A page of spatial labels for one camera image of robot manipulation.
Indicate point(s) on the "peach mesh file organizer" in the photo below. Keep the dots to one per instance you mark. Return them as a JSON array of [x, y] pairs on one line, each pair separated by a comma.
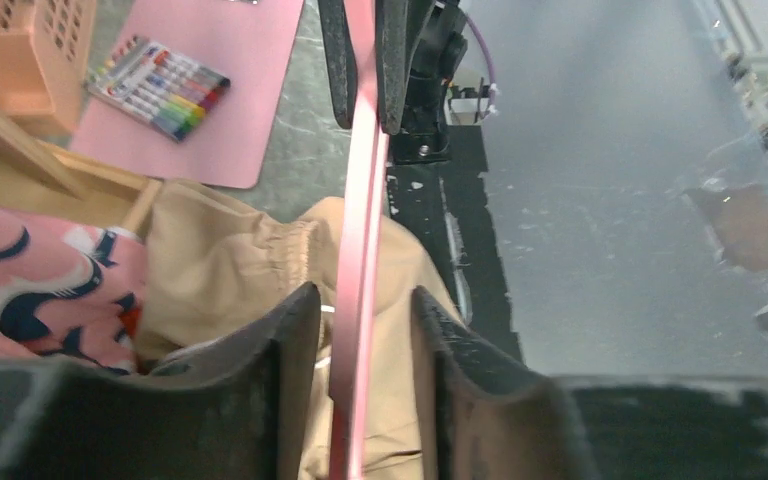
[[44, 50]]

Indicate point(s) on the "pink notched hanger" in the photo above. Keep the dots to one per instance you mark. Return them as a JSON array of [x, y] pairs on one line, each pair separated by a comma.
[[352, 326]]

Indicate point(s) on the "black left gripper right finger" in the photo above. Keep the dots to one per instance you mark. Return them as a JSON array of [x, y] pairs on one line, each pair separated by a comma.
[[485, 415]]

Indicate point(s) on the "wooden clothes rack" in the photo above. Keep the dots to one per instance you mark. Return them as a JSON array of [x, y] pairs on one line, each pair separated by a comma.
[[43, 178]]

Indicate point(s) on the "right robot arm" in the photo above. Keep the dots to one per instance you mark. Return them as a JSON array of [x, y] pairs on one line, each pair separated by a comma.
[[419, 46]]

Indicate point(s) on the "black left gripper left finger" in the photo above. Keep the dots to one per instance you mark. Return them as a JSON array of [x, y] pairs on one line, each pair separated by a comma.
[[235, 409]]

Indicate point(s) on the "pink shark print garment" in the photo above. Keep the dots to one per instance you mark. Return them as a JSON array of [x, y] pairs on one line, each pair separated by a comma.
[[68, 289]]

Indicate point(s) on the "beige drawstring shorts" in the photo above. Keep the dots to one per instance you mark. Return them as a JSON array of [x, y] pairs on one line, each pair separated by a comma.
[[216, 264]]

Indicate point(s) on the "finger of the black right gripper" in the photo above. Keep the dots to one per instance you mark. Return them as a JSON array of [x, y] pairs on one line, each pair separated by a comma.
[[398, 26], [340, 60]]

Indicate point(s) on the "marker pen set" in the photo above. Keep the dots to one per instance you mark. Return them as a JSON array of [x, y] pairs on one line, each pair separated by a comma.
[[158, 86]]

